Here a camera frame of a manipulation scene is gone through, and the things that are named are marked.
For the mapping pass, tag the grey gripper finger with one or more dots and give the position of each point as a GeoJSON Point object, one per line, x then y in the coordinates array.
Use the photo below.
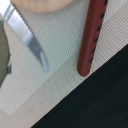
{"type": "Point", "coordinates": [5, 65]}

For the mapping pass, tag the brown sausage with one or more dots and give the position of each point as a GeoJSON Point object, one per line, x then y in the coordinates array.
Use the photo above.
{"type": "Point", "coordinates": [91, 33]}

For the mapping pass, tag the beige woven placemat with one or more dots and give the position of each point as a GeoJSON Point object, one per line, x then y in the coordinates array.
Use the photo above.
{"type": "Point", "coordinates": [61, 98]}

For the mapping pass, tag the round beige plate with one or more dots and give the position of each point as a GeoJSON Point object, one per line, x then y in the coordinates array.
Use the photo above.
{"type": "Point", "coordinates": [42, 6]}

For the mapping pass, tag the wooden handled knife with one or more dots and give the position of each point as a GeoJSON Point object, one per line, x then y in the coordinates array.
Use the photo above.
{"type": "Point", "coordinates": [17, 23]}

